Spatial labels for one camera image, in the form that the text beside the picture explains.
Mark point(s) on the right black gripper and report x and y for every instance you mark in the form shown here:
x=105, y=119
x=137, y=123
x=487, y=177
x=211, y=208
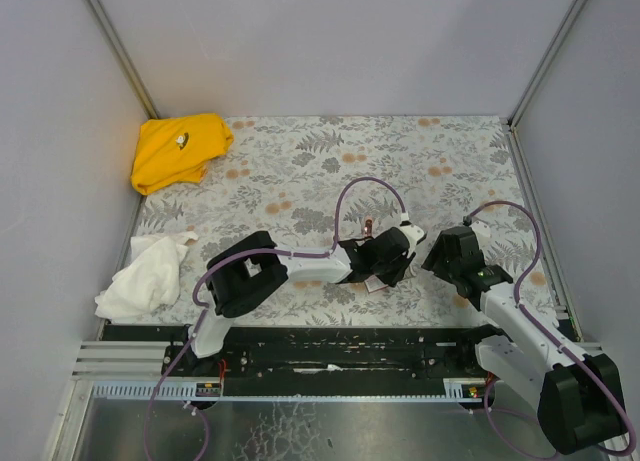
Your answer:
x=451, y=254

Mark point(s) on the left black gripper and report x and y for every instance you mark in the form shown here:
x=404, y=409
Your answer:
x=400, y=260

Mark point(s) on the red white staple box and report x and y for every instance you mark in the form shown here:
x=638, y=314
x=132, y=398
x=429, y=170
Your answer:
x=374, y=284

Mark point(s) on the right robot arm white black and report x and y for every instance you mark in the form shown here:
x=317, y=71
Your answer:
x=577, y=396

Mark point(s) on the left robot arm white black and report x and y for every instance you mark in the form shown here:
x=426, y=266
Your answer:
x=241, y=278

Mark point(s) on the floral patterned table mat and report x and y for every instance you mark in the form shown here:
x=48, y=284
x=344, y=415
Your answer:
x=305, y=180

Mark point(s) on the white crumpled cloth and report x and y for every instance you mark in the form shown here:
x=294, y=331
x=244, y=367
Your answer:
x=150, y=280

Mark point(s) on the yellow folded cloth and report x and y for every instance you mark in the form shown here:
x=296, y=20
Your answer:
x=175, y=150

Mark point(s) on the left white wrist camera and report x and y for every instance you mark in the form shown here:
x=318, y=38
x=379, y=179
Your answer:
x=413, y=233

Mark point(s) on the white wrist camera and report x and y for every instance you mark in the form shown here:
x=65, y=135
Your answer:
x=413, y=233
x=479, y=227

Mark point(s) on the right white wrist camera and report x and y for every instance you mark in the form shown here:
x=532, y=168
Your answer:
x=479, y=227

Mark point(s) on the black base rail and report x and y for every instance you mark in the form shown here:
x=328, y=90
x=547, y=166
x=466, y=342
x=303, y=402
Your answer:
x=312, y=350

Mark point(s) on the white slotted cable duct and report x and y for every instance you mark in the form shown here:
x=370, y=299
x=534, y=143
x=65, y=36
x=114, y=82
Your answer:
x=198, y=392

